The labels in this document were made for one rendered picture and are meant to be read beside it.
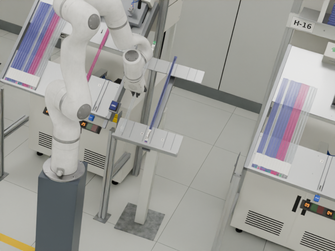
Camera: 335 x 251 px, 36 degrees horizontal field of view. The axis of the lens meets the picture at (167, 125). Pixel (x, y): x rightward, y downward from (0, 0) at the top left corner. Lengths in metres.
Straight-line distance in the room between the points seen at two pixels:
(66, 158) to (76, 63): 0.45
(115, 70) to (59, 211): 1.35
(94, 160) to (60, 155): 1.10
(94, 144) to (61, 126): 1.09
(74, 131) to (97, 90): 0.65
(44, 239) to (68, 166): 0.44
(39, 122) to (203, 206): 1.21
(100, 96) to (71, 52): 0.81
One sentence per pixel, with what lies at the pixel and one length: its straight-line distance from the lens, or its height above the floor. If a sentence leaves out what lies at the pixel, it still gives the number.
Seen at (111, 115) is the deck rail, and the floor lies 0.73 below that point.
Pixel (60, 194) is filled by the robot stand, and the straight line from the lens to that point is 2.38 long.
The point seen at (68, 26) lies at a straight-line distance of 3.03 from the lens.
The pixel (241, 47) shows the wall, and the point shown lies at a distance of 4.47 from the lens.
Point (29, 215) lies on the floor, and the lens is 3.20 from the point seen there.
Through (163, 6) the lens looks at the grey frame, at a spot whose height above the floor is 1.22.
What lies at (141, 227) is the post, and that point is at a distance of 3.16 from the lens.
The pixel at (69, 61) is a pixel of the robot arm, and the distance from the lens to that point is 2.06.
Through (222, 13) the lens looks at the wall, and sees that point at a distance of 4.43.
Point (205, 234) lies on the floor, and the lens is 3.23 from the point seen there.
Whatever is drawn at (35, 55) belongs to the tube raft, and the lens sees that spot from 3.02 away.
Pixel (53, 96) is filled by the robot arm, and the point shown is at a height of 1.08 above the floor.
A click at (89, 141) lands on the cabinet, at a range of 3.31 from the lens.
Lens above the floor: 2.17
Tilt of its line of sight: 31 degrees down
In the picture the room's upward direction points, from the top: 11 degrees clockwise
